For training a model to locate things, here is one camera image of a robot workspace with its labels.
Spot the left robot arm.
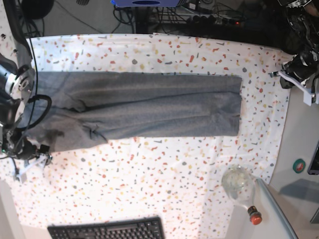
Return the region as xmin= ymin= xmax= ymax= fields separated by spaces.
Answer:
xmin=279 ymin=0 xmax=319 ymax=87

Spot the terrazzo pattern tablecloth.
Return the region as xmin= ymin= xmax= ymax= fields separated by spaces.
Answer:
xmin=0 ymin=34 xmax=291 ymax=239

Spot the black keyboard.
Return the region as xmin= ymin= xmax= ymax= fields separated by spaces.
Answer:
xmin=47 ymin=217 xmax=165 ymax=239

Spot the green tape roll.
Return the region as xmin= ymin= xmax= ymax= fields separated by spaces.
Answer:
xmin=293 ymin=159 xmax=306 ymax=174

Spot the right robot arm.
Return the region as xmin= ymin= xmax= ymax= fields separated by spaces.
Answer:
xmin=0 ymin=0 xmax=52 ymax=163

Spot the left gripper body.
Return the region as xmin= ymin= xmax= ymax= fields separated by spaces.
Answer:
xmin=282 ymin=53 xmax=319 ymax=85

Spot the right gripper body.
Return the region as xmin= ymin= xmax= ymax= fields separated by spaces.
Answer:
xmin=4 ymin=134 xmax=50 ymax=161

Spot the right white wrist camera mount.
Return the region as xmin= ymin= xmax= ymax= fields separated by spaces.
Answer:
xmin=9 ymin=153 xmax=53 ymax=183

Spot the clear bottle with orange cap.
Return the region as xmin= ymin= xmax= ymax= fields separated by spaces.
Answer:
xmin=221 ymin=165 xmax=262 ymax=226

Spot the smartphone at right edge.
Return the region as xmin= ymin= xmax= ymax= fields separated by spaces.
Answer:
xmin=307 ymin=143 xmax=319 ymax=175

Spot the blue box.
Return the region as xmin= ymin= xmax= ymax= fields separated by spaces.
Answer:
xmin=111 ymin=0 xmax=188 ymax=7

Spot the grey metal rail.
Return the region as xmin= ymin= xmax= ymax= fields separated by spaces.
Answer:
xmin=253 ymin=179 xmax=298 ymax=239

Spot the grey t-shirt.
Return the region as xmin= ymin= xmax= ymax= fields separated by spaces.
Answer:
xmin=26 ymin=72 xmax=242 ymax=152

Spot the black power strip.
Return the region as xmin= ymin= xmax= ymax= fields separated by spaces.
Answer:
xmin=186 ymin=14 xmax=244 ymax=27

